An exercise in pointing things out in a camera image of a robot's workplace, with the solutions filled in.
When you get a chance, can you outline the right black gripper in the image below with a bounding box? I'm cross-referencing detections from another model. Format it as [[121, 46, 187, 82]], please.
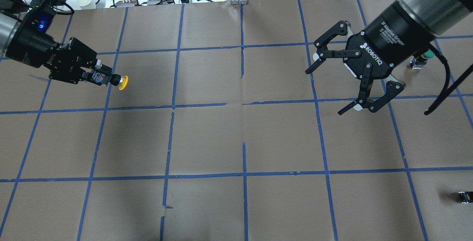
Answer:
[[305, 0, 436, 116]]

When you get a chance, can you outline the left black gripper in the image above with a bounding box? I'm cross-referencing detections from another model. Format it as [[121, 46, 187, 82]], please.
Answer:
[[6, 20, 102, 84]]

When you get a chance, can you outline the yellow push button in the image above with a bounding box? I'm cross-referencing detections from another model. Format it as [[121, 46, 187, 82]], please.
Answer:
[[86, 69, 129, 91]]

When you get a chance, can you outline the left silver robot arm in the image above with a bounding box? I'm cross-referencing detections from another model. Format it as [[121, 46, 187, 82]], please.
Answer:
[[1, 7, 121, 86]]

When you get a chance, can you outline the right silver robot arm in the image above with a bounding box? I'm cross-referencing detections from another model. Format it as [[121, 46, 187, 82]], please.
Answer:
[[305, 0, 472, 116]]

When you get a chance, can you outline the white paper cup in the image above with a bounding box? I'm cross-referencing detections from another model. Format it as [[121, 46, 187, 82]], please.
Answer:
[[76, 0, 96, 10]]

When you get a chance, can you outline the grey usb hub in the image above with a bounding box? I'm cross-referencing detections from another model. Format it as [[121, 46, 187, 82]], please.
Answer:
[[146, 0, 174, 6], [112, 0, 137, 7]]

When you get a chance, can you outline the black yellow small component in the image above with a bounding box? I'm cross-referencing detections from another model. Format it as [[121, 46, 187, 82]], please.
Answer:
[[457, 191, 473, 204]]

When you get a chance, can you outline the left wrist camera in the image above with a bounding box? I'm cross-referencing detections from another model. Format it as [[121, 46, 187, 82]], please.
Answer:
[[22, 7, 57, 33]]

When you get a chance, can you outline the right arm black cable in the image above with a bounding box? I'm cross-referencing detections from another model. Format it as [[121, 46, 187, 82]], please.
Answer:
[[423, 41, 473, 116]]

